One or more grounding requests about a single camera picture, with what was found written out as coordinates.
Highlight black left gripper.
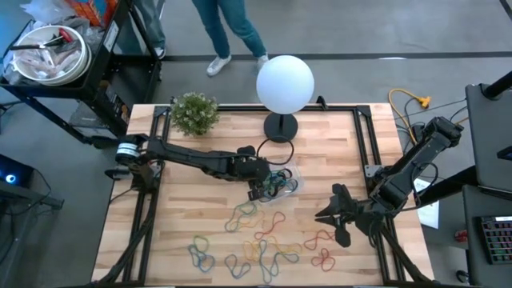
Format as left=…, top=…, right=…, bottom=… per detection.
left=230, top=145, right=274, bottom=202

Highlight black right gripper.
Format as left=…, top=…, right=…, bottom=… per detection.
left=314, top=182, right=385, bottom=249

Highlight clear plastic bin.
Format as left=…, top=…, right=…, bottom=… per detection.
left=254, top=159, right=306, bottom=204

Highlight green plant in black pot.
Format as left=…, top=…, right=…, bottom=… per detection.
left=170, top=91, right=221, bottom=138

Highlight white paper sheet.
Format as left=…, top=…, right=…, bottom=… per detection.
left=410, top=175, right=441, bottom=230

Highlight white globe lamp, black base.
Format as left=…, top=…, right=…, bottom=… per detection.
left=255, top=54, right=315, bottom=144

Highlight keyboard with coloured keys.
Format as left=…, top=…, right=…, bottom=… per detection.
left=478, top=215, right=512, bottom=266

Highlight dark grey side desk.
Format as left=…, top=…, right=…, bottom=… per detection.
left=465, top=82, right=512, bottom=194

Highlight black utility cart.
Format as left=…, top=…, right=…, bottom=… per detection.
left=0, top=0, right=163, bottom=146

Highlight white bowl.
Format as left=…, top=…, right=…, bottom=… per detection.
left=10, top=23, right=93, bottom=86

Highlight orange cardboard box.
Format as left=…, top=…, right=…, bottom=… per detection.
left=63, top=0, right=106, bottom=27
left=102, top=0, right=120, bottom=17

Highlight black computer case, blue light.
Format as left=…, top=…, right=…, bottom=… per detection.
left=0, top=154, right=36, bottom=189

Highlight clear plastic bags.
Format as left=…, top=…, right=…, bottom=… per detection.
left=14, top=47, right=81, bottom=81

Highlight white plastic bag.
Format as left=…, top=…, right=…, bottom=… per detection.
left=19, top=0, right=79, bottom=24

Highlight black looped camera cable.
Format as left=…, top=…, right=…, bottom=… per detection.
left=255, top=135, right=296, bottom=166

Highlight yellow extension cord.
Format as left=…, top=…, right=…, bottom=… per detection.
left=388, top=87, right=433, bottom=140

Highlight black-handled utensil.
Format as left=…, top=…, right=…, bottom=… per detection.
left=8, top=38, right=65, bottom=51

